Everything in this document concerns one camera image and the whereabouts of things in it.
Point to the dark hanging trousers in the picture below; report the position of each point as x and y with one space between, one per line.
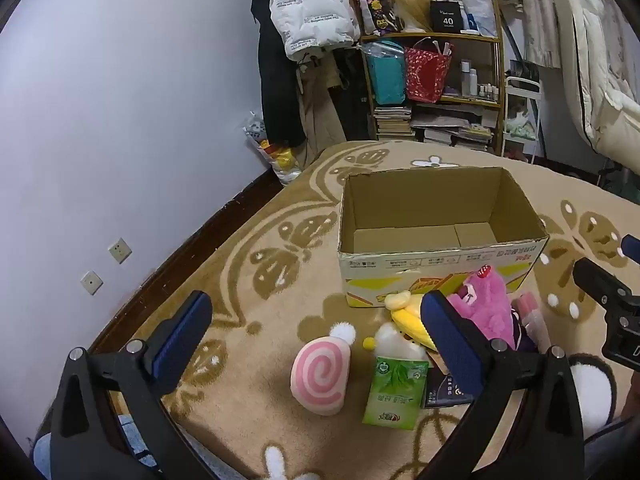
350 105

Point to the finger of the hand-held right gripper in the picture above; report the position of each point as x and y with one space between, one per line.
631 246
597 280

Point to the printed cardboard box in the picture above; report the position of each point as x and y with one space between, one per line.
400 270

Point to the pink swirl plush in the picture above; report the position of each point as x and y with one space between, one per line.
320 375

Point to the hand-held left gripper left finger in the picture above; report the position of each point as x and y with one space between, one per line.
182 332

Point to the pink plastic pack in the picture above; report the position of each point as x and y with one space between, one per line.
535 320

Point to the row of small bottles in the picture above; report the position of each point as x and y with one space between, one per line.
489 92

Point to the dark tissue pack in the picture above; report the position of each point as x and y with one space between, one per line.
440 390

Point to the red patterned bag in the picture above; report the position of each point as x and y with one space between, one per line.
425 75

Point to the white trolley cart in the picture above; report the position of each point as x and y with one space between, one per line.
522 125

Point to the plastic bag of snacks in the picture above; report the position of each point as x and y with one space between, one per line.
280 160

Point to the stack of books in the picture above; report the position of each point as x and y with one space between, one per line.
392 122

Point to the small white plush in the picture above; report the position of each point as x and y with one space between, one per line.
395 342

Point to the yellow dog plush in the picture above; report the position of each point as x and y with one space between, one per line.
407 317

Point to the black and white plush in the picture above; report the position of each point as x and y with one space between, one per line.
590 390

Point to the black box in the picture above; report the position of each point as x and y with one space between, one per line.
446 16

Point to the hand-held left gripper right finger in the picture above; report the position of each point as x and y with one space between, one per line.
450 345

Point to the green tissue pack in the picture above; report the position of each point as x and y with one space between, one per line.
395 395

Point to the pink and black printed bag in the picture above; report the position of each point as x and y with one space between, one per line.
375 10

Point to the white wall socket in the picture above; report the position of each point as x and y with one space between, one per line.
120 251
92 283

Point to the beige patterned rug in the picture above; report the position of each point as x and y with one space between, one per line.
250 310

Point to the blonde wig head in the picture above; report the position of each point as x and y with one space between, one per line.
412 7

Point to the white puffer jacket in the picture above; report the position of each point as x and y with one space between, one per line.
310 5

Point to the cream curtain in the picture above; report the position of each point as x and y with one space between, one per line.
530 0

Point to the dark photo frame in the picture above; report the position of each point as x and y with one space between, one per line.
525 71

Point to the white cosmetic bottle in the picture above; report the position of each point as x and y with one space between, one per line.
465 77
473 82

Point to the beige hanging coat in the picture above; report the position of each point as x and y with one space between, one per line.
315 110

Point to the white paper bag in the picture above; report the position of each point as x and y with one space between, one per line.
475 0

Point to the pile of papers and magazines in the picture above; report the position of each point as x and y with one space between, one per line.
450 130

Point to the yellow frame shelf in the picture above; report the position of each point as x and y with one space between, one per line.
498 70

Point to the teal bag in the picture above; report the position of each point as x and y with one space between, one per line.
387 77

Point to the black hanging garment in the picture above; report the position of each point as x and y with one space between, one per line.
275 100

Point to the pink bear plush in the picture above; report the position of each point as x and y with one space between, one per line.
482 310

